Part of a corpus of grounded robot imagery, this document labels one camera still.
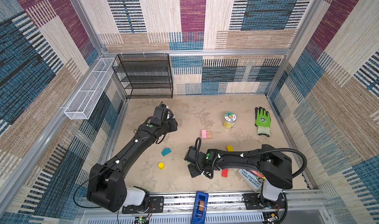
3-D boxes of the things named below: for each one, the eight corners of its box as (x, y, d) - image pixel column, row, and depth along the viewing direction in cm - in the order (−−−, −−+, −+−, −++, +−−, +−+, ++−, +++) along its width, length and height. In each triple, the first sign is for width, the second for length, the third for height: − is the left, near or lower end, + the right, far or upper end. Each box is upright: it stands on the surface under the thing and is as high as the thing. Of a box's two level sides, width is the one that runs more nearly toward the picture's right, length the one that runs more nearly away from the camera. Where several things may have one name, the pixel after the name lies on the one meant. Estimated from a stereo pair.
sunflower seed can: (223, 129, 103) (225, 121, 96) (221, 119, 108) (223, 111, 101) (235, 129, 103) (238, 121, 96) (232, 119, 108) (235, 111, 101)
